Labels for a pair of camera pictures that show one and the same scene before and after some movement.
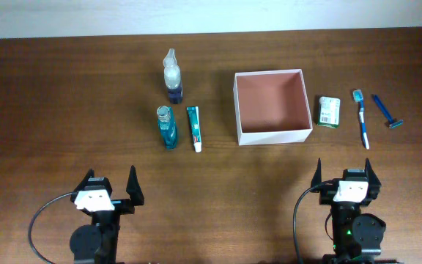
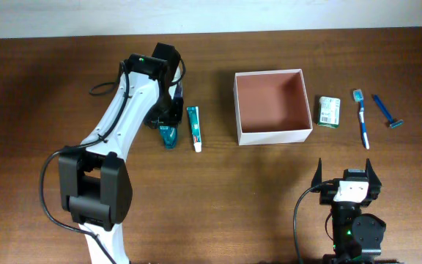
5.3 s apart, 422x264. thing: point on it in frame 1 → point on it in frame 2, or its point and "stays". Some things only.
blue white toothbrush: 358,97 stays
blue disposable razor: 393,122 stays
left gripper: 132,191 → 174,119
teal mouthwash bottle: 165,115 stays
